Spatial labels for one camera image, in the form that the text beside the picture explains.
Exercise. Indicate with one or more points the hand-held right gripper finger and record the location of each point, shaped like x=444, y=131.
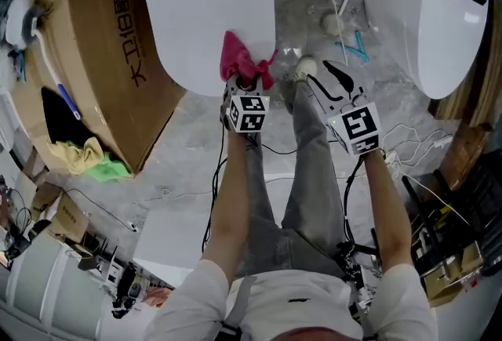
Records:
x=323, y=102
x=353, y=82

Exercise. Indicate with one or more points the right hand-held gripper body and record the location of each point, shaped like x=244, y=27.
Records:
x=361, y=128

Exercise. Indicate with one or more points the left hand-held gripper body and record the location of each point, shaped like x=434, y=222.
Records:
x=247, y=112

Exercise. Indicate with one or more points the pink cloth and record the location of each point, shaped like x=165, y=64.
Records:
x=235, y=57

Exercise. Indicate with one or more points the white toilet lid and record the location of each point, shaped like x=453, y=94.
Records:
x=204, y=18

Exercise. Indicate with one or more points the person's left forearm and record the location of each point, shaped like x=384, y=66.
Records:
x=229, y=206

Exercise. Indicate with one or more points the person's right forearm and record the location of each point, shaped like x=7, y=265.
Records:
x=388, y=214

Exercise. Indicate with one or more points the white smart toilet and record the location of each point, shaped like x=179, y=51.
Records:
x=431, y=30

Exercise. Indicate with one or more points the teal plastic clips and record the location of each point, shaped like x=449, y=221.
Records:
x=359, y=47

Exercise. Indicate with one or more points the person's white shoe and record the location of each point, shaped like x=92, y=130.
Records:
x=306, y=69

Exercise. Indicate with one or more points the white power strip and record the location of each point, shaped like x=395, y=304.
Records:
x=389, y=158

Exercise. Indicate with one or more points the grey stone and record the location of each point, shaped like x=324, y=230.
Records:
x=332, y=25

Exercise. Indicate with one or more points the person's grey trousers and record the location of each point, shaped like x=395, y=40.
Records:
x=310, y=175

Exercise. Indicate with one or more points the stack of wooden planks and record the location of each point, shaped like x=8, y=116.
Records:
x=470, y=135

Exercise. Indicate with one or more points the large cardboard box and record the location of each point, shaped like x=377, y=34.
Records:
x=102, y=37

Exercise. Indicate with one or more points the green cloth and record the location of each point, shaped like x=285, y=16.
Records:
x=110, y=171

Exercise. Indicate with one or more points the open cardboard box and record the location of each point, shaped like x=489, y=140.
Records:
x=451, y=273

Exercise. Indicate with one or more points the yellow cloth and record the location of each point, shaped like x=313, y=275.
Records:
x=80, y=157

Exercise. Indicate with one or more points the black cloth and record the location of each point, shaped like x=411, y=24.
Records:
x=62, y=120

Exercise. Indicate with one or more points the person's white t-shirt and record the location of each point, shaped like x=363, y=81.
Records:
x=298, y=304

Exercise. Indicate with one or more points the small cardboard box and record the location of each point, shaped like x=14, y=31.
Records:
x=68, y=218

